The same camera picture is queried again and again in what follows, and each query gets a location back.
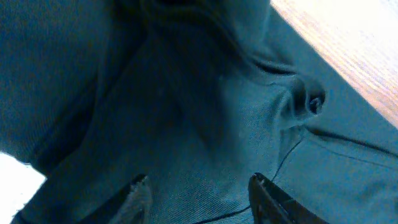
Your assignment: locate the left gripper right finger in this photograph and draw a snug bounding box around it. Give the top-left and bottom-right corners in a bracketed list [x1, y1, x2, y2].
[248, 172, 328, 224]

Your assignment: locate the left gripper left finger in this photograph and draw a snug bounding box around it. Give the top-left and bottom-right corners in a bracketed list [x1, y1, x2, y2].
[79, 174, 152, 224]

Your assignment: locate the black t-shirt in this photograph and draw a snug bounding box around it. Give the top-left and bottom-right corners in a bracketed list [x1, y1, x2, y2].
[1, 0, 397, 223]

